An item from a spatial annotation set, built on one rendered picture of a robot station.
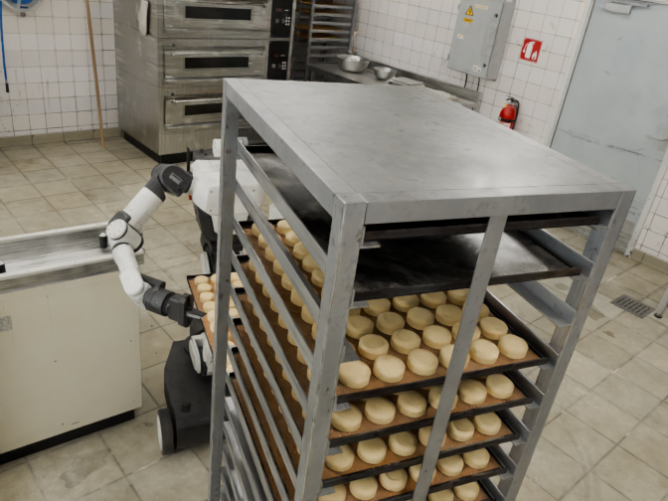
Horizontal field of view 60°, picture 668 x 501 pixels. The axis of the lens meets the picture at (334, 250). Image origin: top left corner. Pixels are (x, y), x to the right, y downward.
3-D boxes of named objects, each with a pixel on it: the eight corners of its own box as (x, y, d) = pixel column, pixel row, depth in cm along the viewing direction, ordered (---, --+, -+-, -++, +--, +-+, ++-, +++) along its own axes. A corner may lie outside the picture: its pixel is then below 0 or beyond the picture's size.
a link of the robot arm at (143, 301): (147, 305, 190) (119, 294, 194) (159, 319, 199) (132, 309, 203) (165, 276, 196) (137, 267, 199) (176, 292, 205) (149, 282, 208)
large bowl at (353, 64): (327, 68, 662) (329, 54, 655) (352, 67, 686) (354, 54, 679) (350, 76, 637) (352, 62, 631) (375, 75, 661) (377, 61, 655)
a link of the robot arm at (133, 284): (126, 297, 192) (114, 267, 198) (137, 309, 199) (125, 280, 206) (145, 287, 193) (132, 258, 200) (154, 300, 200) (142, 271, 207)
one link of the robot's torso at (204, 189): (174, 218, 249) (174, 138, 232) (251, 214, 262) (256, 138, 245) (186, 251, 225) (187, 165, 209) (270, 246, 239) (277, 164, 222)
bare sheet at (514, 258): (242, 151, 125) (242, 145, 124) (403, 150, 141) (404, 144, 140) (354, 301, 77) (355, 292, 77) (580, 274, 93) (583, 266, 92)
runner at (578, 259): (391, 148, 143) (393, 136, 141) (401, 148, 144) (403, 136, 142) (576, 281, 91) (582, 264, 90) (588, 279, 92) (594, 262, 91)
